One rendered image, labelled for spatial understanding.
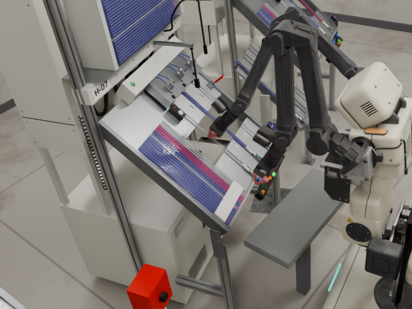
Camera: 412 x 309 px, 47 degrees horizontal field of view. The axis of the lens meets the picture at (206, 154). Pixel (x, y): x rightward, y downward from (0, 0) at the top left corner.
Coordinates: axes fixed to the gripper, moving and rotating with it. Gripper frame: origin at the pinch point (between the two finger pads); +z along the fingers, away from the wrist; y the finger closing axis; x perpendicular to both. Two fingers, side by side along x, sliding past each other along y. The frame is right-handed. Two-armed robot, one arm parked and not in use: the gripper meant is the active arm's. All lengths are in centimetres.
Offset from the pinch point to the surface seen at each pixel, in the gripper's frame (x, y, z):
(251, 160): 24.1, -7.4, 1.1
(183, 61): -33.0, -22.5, -5.2
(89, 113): -45, 40, -5
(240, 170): 21.7, 2.9, 1.2
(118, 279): 17, 37, 97
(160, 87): -32.0, 2.1, -4.9
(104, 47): -57, 27, -24
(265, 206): 66, -51, 64
